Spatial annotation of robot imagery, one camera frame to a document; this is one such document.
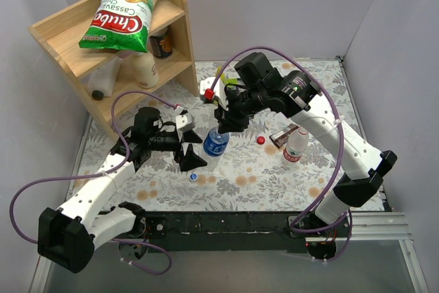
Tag red label water bottle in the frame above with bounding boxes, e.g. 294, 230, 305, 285
282, 127, 309, 166

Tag cream plastic bottle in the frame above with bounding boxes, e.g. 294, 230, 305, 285
131, 52, 159, 89

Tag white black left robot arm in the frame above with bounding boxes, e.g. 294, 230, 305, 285
37, 107, 206, 273

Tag brown snack packet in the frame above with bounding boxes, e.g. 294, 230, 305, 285
270, 124, 298, 148

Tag aluminium frame rail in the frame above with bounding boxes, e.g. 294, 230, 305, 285
305, 213, 414, 242

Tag clear bottle black cap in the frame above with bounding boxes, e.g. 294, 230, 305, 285
87, 57, 120, 101

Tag blue label water bottle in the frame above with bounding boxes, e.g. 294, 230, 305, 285
202, 115, 230, 171

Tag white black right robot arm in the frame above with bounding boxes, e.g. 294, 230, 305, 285
200, 47, 397, 237

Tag blue white bottle cap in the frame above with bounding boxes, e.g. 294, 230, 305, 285
189, 173, 198, 181

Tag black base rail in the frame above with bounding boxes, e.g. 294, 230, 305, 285
118, 210, 354, 255

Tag wooden shelf rack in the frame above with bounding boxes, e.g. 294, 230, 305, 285
29, 0, 198, 139

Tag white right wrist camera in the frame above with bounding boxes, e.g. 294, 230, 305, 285
199, 77, 228, 110

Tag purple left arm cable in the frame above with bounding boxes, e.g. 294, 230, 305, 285
9, 91, 182, 275

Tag dark orange drink can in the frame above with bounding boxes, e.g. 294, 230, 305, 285
150, 27, 173, 59

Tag green cassava chips bag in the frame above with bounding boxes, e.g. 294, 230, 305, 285
78, 0, 158, 53

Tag yellow glue bottle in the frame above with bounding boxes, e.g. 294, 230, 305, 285
220, 67, 241, 85

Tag red bottle cap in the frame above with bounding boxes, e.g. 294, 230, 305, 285
257, 136, 265, 145

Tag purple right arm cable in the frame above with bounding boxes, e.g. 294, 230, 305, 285
212, 45, 353, 261

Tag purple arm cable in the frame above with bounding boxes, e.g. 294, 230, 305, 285
212, 45, 353, 261
9, 91, 182, 275

